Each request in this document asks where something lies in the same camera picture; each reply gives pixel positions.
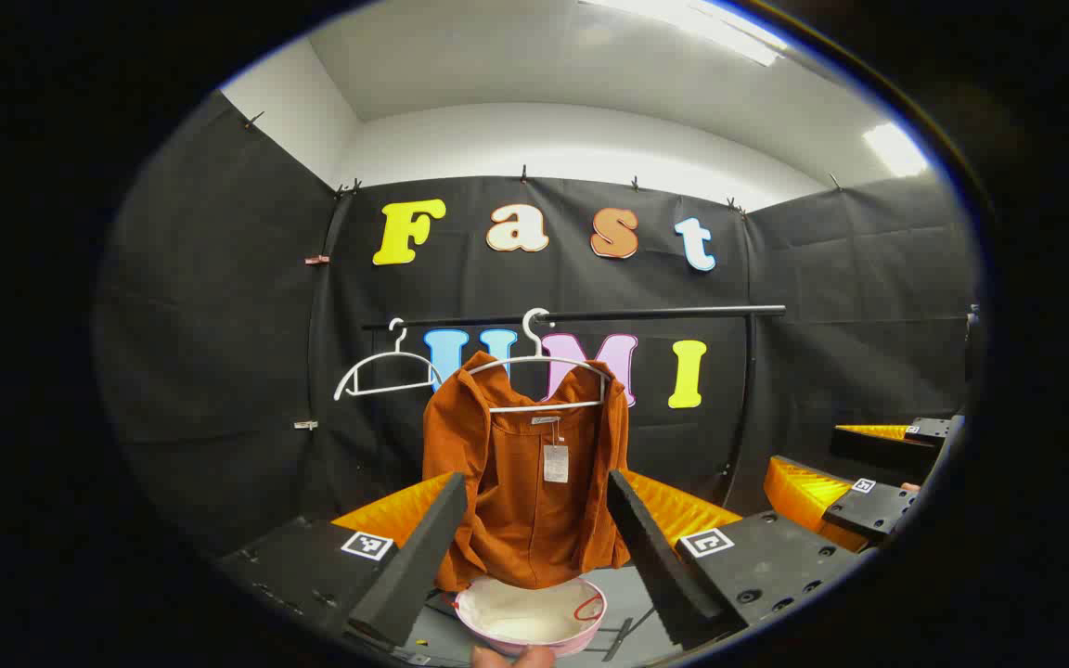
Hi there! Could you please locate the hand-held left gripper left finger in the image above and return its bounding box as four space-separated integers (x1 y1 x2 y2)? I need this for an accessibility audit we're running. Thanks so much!
214 471 469 650

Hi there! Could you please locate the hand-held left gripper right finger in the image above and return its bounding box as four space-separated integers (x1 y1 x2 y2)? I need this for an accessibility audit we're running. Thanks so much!
607 469 869 650

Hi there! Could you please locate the orange shirt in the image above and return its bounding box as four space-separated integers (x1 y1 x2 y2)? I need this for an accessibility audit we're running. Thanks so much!
421 351 633 592

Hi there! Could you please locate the white pink laundry hamper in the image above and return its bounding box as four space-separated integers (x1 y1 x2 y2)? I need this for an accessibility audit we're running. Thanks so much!
454 573 608 658

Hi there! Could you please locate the white clothes hanger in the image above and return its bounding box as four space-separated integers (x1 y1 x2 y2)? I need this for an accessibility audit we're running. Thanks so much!
333 318 443 402
465 308 612 414

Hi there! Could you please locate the ceiling light panel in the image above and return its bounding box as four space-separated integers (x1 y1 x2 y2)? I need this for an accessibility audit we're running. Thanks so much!
581 0 791 66
864 122 930 177

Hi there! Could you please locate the black backdrop cloth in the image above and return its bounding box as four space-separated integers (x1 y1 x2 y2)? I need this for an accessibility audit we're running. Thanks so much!
94 88 981 558

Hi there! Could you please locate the black clothes rail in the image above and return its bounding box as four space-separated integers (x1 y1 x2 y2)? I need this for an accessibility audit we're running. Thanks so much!
363 304 788 507

